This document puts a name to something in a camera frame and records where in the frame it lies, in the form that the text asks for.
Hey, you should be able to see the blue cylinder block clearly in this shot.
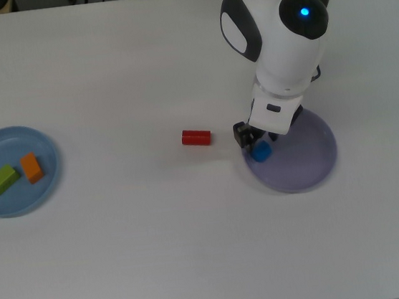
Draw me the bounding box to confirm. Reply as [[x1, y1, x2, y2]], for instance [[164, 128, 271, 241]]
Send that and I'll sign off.
[[249, 138, 274, 164]]

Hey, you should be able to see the orange rectangular block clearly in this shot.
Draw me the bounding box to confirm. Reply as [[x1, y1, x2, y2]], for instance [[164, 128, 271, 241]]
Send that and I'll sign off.
[[19, 151, 45, 186]]

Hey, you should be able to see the red cylinder block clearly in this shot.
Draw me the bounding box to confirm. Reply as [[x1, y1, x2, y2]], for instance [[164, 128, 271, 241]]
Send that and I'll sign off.
[[180, 126, 213, 148]]

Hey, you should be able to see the purple plate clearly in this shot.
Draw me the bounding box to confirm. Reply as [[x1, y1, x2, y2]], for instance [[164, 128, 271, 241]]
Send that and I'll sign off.
[[236, 100, 343, 199]]

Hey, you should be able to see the green rectangular block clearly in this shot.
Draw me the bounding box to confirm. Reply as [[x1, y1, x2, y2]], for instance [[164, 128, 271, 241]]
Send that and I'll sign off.
[[0, 162, 24, 196]]

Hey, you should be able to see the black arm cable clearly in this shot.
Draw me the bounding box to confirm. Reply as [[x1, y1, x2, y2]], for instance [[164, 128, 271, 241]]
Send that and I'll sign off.
[[304, 64, 324, 82]]

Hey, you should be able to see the blue plate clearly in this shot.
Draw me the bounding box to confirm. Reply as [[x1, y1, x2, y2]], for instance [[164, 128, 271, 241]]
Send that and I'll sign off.
[[0, 121, 67, 219]]

